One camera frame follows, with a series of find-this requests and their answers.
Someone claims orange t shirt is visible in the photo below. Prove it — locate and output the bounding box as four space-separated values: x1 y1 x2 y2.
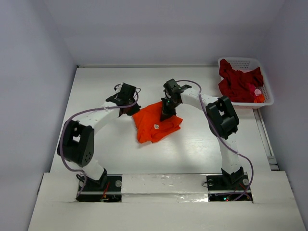
132 102 183 143

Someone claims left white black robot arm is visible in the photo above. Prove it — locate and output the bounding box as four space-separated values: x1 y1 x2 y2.
57 83 140 190

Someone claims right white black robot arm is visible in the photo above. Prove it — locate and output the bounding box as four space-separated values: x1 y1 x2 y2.
160 79 244 189

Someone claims dark red t shirt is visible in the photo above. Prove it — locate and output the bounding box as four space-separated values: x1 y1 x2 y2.
218 59 264 103

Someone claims white plastic basket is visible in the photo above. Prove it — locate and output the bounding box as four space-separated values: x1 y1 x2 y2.
218 57 274 109

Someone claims pink garment in basket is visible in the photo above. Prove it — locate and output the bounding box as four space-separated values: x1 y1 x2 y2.
247 83 262 97

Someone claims small orange garment in basket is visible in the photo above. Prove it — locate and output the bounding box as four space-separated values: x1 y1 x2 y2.
254 94 265 103

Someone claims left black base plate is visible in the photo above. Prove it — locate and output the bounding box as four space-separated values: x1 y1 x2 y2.
76 175 122 203

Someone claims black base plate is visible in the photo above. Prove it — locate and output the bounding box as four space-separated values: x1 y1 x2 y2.
203 175 253 202
76 175 122 203

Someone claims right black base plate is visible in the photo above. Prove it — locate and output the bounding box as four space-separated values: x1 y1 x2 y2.
203 175 253 202

